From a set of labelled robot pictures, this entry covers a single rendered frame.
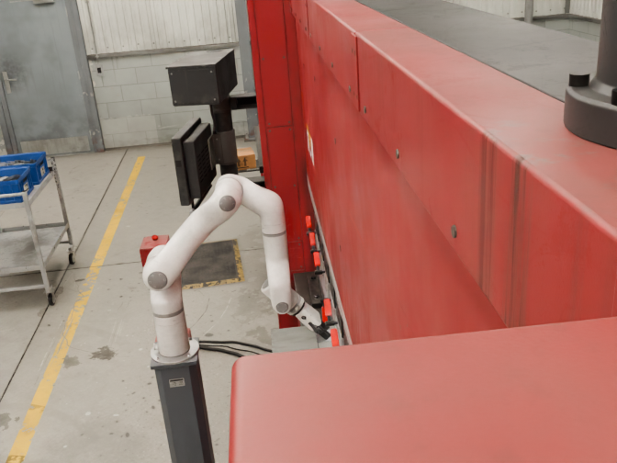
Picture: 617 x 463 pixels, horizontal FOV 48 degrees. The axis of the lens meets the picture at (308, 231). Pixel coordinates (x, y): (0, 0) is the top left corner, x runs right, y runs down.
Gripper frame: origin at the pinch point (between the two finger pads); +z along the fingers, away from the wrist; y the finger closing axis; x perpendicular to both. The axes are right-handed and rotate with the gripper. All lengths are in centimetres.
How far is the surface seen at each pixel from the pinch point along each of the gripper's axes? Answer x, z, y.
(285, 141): -31, -47, 86
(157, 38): 83, -126, 712
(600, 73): -93, -94, -188
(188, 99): -11, -91, 102
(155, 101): 148, -73, 713
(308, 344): 7.2, -3.0, -5.2
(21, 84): 251, -212, 705
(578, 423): -78, -101, -221
